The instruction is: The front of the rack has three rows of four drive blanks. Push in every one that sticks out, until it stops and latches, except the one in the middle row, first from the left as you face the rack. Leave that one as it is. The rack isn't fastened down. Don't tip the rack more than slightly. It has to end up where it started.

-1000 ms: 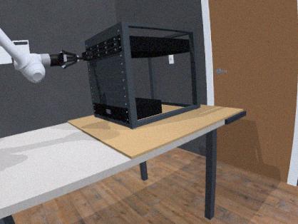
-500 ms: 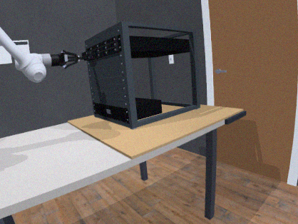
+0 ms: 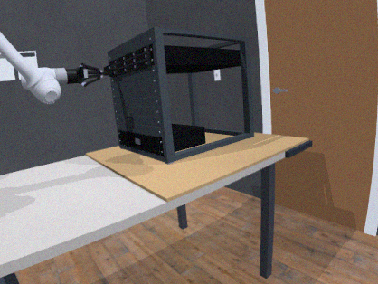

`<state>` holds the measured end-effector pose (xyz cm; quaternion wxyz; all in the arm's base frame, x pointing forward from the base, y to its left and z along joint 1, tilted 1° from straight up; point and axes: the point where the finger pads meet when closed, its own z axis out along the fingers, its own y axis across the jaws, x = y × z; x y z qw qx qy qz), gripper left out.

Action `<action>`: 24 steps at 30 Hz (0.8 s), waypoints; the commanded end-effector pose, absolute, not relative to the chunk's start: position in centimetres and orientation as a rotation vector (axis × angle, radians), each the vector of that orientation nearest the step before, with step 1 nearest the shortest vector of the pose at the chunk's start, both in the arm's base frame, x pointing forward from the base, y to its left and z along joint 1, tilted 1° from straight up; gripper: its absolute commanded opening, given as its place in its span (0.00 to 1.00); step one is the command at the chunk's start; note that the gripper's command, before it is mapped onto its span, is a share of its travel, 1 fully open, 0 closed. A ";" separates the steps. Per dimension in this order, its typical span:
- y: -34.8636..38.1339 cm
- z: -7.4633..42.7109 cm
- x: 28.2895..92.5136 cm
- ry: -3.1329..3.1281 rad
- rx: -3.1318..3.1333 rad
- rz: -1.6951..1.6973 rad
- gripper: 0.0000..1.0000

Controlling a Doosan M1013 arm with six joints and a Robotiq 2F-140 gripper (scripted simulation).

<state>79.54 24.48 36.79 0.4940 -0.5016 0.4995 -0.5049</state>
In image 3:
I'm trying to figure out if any light wooden board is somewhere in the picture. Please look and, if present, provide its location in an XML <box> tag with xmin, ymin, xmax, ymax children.
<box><xmin>85</xmin><ymin>133</ymin><xmax>309</xmax><ymax>202</ymax></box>

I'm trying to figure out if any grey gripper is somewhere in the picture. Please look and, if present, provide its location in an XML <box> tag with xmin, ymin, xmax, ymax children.
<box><xmin>65</xmin><ymin>63</ymin><xmax>112</xmax><ymax>88</ymax></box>

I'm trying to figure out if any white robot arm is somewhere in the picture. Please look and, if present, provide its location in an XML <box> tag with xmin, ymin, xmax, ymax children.
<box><xmin>0</xmin><ymin>32</ymin><xmax>88</xmax><ymax>104</ymax></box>

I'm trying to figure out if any dark grey rack frame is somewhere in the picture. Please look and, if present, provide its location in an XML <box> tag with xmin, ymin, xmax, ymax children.
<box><xmin>108</xmin><ymin>27</ymin><xmax>254</xmax><ymax>165</ymax></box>

